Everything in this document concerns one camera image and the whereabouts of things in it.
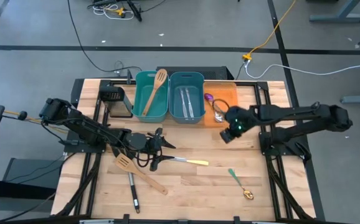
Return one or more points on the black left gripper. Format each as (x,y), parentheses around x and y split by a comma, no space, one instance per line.
(156,146)

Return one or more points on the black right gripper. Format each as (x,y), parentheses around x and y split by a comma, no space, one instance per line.
(240,119)

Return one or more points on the wooden slotted spatula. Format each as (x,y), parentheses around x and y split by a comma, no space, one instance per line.
(142,175)
(155,90)

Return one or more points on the purple iridescent spoon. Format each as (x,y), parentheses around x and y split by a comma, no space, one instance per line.
(208,97)

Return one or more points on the black slotted spatula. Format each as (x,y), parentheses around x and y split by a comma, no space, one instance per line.
(133,193)

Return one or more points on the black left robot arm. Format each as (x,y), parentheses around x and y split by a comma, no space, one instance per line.
(83,127)

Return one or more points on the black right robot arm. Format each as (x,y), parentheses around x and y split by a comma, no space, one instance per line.
(292,113)

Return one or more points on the orange plastic bin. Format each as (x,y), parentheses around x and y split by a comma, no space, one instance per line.
(226,90)

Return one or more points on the blue plastic bin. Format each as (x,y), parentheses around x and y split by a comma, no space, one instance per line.
(198,105)

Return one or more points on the black computer case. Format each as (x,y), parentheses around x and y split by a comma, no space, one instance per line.
(198,72)

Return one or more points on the green plastic bin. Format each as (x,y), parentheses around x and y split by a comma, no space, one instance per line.
(138,93)

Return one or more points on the metal box grater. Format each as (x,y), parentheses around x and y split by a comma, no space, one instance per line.
(117,105)

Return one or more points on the black floor stand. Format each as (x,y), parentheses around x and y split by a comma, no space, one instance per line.
(27,174)

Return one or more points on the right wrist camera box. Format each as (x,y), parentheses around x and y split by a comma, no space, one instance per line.
(226,136)

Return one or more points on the black aluminium table frame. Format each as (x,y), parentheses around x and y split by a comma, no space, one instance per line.
(262,85)

